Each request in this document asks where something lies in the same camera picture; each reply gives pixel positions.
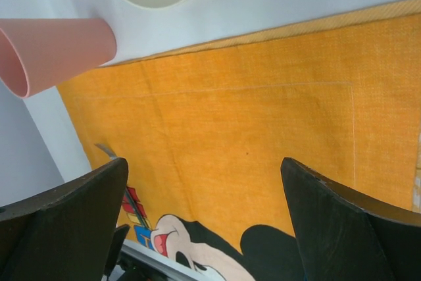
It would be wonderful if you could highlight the aluminium table edge rail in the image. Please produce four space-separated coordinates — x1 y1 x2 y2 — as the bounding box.
103 241 209 280

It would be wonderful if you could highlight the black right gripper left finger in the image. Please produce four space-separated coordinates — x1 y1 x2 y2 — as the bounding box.
1 158 128 280

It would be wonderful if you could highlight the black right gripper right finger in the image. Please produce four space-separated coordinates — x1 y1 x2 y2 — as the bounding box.
280 157 420 280

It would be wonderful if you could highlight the yellow Mickey Mouse placemat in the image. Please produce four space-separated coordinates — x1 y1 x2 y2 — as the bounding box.
59 0 420 280

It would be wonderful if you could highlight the pink plastic cup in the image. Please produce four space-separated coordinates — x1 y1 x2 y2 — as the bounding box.
1 18 117 99

